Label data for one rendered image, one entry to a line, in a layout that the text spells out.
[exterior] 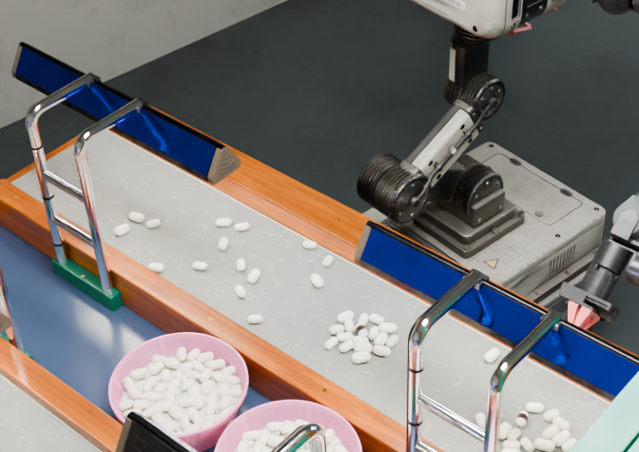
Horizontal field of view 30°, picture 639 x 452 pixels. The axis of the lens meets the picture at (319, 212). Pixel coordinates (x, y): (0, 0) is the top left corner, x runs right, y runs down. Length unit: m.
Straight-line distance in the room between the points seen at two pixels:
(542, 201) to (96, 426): 1.41
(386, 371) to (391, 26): 2.63
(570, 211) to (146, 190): 1.09
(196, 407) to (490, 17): 0.98
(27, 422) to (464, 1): 1.21
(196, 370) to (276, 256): 0.36
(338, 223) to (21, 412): 0.79
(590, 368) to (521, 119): 2.44
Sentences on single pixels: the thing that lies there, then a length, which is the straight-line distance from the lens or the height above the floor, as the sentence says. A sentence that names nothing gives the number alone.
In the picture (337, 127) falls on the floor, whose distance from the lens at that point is 4.21.
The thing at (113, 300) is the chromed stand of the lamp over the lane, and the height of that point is 0.71.
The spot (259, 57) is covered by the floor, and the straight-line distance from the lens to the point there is 4.62.
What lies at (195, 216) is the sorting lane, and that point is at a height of 0.74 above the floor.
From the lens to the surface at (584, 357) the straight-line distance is 1.91.
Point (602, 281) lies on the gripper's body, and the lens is 2.23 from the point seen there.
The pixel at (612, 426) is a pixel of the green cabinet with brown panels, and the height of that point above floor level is 1.79.
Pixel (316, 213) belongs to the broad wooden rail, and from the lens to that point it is 2.65.
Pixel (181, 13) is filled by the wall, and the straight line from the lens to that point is 4.67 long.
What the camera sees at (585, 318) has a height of 0.91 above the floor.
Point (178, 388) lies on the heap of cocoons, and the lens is 2.35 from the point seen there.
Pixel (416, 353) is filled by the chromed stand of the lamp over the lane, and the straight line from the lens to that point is 1.91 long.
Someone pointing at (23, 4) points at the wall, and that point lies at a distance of 4.28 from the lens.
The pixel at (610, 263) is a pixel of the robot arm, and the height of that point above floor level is 0.98.
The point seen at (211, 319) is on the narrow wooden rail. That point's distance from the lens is 2.42.
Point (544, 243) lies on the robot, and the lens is 3.03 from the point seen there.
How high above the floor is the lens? 2.45
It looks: 40 degrees down
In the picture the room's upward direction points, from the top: 3 degrees counter-clockwise
